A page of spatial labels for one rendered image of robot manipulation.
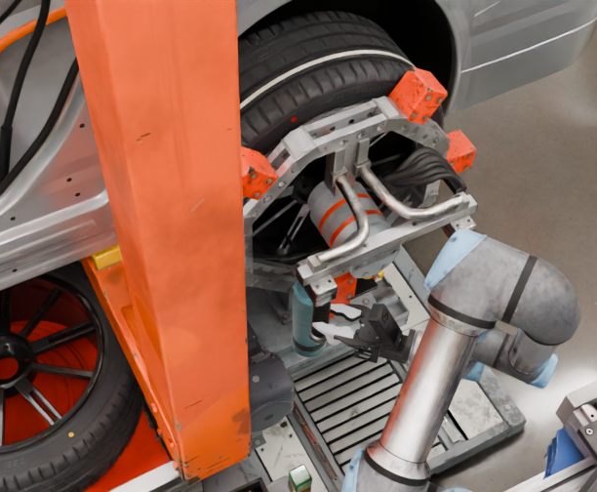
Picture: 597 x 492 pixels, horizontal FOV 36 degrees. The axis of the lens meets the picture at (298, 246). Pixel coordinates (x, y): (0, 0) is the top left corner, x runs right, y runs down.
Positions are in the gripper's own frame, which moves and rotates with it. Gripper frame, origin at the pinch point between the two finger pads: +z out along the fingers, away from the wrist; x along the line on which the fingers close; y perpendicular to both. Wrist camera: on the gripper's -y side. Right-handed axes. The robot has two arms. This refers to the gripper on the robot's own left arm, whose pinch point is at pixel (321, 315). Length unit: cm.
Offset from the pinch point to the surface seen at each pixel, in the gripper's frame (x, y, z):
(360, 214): 14.9, -18.2, -3.1
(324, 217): 21.2, -5.6, 5.8
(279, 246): 26.4, 17.9, 17.6
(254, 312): 31, 61, 26
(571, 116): 161, 83, -55
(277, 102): 26.1, -32.9, 18.5
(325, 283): 0.4, -12.0, -0.1
